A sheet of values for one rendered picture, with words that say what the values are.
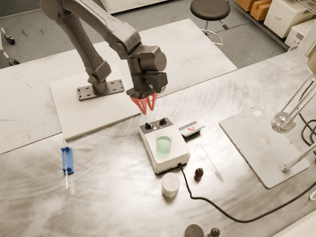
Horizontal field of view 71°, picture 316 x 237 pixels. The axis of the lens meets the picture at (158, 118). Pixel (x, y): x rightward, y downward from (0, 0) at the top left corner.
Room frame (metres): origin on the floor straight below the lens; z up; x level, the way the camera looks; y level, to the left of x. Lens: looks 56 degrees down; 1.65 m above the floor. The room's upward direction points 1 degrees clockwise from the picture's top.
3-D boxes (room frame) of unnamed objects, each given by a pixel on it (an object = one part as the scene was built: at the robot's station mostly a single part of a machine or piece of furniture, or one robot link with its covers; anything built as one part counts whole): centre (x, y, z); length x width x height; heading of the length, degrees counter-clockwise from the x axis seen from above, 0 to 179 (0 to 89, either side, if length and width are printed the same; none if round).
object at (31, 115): (0.77, 0.25, 0.45); 1.20 x 0.48 x 0.90; 116
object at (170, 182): (0.22, -0.04, 0.94); 0.06 x 0.06 x 0.08
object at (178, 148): (0.35, -0.03, 0.98); 0.12 x 0.12 x 0.01; 22
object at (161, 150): (0.33, -0.02, 1.02); 0.06 x 0.05 x 0.08; 170
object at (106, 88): (0.64, 0.25, 0.96); 0.20 x 0.07 x 0.08; 109
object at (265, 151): (0.40, -0.40, 0.91); 0.30 x 0.20 x 0.01; 26
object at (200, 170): (0.27, -0.14, 0.94); 0.03 x 0.03 x 0.07
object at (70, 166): (0.32, 0.32, 0.92); 0.10 x 0.03 x 0.04; 18
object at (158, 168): (0.38, -0.02, 0.94); 0.22 x 0.13 x 0.08; 22
